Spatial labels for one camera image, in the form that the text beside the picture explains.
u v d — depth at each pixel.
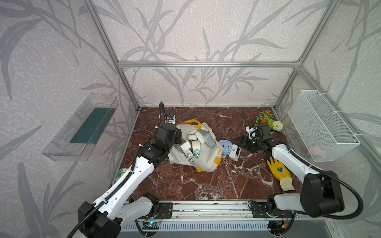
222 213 0.74
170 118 0.64
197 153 0.87
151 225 0.71
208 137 0.85
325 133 0.63
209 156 0.88
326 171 0.44
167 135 0.54
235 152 0.89
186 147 0.82
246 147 0.76
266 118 0.91
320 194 0.41
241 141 0.79
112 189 0.41
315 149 0.73
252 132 0.79
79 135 0.64
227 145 0.94
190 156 0.85
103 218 0.37
